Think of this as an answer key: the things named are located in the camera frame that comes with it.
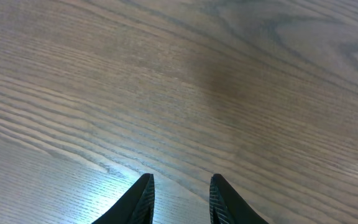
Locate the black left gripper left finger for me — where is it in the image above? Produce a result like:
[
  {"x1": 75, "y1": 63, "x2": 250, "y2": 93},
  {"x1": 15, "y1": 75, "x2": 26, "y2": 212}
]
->
[{"x1": 93, "y1": 173, "x2": 155, "y2": 224}]

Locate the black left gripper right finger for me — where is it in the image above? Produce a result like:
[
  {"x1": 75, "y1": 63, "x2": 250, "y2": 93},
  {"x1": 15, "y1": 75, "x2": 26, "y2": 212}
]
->
[{"x1": 209, "y1": 174, "x2": 268, "y2": 224}]

